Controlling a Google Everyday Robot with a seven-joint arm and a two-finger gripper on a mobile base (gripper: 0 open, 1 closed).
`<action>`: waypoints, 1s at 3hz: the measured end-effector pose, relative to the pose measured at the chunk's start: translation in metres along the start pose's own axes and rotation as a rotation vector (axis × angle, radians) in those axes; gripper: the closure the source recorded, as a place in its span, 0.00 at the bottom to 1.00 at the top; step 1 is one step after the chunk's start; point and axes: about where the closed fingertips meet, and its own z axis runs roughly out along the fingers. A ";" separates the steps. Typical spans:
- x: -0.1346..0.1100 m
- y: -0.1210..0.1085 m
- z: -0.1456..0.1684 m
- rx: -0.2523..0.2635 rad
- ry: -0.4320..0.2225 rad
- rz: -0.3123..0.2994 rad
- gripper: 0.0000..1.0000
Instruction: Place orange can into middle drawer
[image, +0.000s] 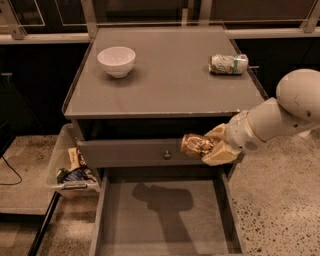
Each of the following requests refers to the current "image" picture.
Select round metal drawer knob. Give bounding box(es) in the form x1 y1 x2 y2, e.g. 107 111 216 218
163 150 172 160

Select grey open middle drawer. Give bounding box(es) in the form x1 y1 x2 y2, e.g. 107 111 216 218
89 166 248 256

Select grey top drawer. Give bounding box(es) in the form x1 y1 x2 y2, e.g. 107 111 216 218
77 138 204 168

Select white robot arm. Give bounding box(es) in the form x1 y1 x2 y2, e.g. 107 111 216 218
202 69 320 166

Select orange soda can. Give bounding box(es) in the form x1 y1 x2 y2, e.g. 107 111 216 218
181 134 219 159

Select metal railing frame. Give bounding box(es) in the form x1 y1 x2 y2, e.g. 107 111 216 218
0 0 320 45

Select black cable on floor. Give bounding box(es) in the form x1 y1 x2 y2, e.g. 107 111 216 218
0 155 23 186

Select green white soda can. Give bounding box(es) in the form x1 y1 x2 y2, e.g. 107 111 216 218
208 54 249 75

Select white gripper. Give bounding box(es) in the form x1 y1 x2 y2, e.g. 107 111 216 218
201 111 265 166

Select clear plastic bin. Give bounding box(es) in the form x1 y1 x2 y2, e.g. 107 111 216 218
45 124 100 199

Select grey drawer cabinet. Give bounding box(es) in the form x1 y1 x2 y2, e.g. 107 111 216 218
61 25 273 178

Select white ceramic bowl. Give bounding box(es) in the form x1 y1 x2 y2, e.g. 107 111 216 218
97 46 136 78

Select snack packages in bin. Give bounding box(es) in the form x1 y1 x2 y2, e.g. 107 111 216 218
56 147 97 184

